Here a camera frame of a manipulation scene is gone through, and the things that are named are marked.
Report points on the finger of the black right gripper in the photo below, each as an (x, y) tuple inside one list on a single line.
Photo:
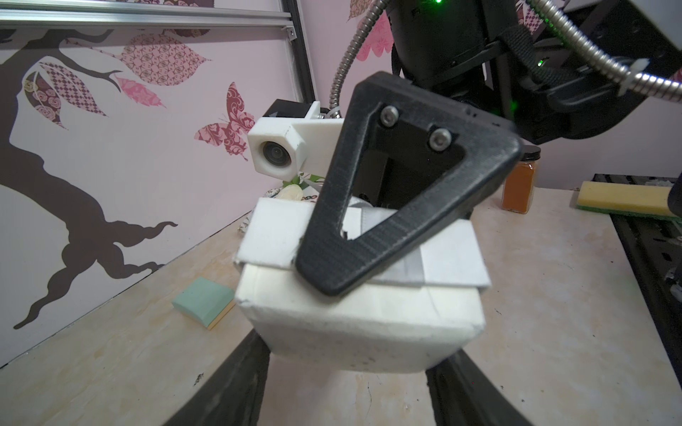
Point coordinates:
[(423, 205)]

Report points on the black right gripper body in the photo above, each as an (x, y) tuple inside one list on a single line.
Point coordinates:
[(438, 121)]

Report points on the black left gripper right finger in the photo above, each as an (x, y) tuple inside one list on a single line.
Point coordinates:
[(462, 395)]

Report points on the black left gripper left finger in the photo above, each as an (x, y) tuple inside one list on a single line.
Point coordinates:
[(234, 394)]

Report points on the mint green box lid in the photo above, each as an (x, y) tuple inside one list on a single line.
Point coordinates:
[(205, 302)]

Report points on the brown jar black lid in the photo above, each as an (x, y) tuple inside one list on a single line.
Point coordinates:
[(520, 183)]

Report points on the white toy radish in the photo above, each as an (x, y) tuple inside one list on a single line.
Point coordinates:
[(306, 180)]

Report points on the yellow sponge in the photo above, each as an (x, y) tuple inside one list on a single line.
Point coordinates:
[(626, 200)]

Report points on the black corner frame post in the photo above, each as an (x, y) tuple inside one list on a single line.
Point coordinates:
[(298, 42)]

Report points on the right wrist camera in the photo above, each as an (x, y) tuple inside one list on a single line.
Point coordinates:
[(293, 137)]

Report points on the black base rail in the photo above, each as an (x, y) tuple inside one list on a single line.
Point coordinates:
[(653, 249)]

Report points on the rear aluminium rail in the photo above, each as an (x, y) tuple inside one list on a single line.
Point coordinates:
[(112, 14)]

